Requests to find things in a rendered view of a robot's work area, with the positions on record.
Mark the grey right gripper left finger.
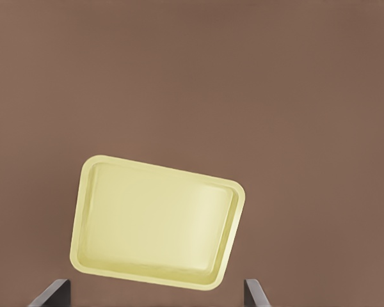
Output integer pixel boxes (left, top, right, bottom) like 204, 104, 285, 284
28, 278, 71, 307

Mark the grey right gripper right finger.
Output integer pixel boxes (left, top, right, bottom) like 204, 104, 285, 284
244, 278, 271, 307

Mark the pale yellow rectangular tray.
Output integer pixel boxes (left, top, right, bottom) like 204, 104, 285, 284
70, 155, 246, 291

